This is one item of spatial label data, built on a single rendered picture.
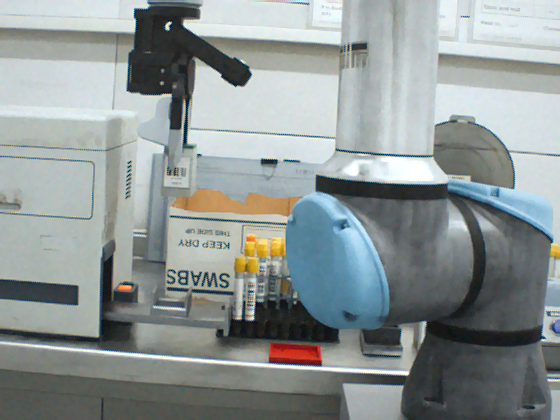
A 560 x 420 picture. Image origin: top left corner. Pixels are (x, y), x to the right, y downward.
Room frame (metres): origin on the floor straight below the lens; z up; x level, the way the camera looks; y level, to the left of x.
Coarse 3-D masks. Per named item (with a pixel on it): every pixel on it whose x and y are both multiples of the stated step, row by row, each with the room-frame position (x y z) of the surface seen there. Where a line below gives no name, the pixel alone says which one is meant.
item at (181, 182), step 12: (192, 156) 1.21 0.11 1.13; (168, 168) 1.21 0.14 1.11; (180, 168) 1.21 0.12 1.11; (192, 168) 1.22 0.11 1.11; (168, 180) 1.21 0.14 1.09; (180, 180) 1.21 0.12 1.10; (192, 180) 1.22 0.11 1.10; (168, 192) 1.21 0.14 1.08; (180, 192) 1.21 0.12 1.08; (192, 192) 1.23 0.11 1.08
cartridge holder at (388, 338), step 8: (384, 328) 1.24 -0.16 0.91; (392, 328) 1.24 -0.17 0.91; (400, 328) 1.24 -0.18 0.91; (360, 336) 1.29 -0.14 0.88; (368, 336) 1.24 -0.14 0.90; (376, 336) 1.24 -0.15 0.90; (384, 336) 1.24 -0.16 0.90; (392, 336) 1.24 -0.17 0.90; (400, 336) 1.24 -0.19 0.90; (368, 344) 1.23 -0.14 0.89; (376, 344) 1.23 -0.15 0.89; (384, 344) 1.23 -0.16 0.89; (392, 344) 1.23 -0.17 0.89; (400, 344) 1.23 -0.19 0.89; (368, 352) 1.22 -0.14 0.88; (376, 352) 1.22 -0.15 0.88; (384, 352) 1.22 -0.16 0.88; (392, 352) 1.22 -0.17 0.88; (400, 352) 1.22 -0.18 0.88
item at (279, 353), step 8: (272, 344) 1.22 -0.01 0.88; (280, 344) 1.22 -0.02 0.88; (288, 344) 1.23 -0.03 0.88; (272, 352) 1.18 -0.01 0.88; (280, 352) 1.20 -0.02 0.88; (288, 352) 1.21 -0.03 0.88; (296, 352) 1.21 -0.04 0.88; (304, 352) 1.21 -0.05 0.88; (312, 352) 1.21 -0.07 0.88; (320, 352) 1.19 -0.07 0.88; (272, 360) 1.16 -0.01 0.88; (280, 360) 1.16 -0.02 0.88; (288, 360) 1.16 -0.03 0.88; (296, 360) 1.16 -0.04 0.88; (304, 360) 1.16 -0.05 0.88; (312, 360) 1.16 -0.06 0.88; (320, 360) 1.16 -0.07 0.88
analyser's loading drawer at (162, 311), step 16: (192, 288) 1.25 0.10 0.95; (112, 304) 1.25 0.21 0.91; (128, 304) 1.26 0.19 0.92; (144, 304) 1.26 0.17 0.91; (160, 304) 1.26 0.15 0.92; (176, 304) 1.26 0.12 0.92; (112, 320) 1.21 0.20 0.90; (128, 320) 1.21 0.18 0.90; (144, 320) 1.21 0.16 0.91; (160, 320) 1.20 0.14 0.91; (176, 320) 1.20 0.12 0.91; (192, 320) 1.20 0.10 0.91; (208, 320) 1.20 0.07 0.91; (224, 320) 1.20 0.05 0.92
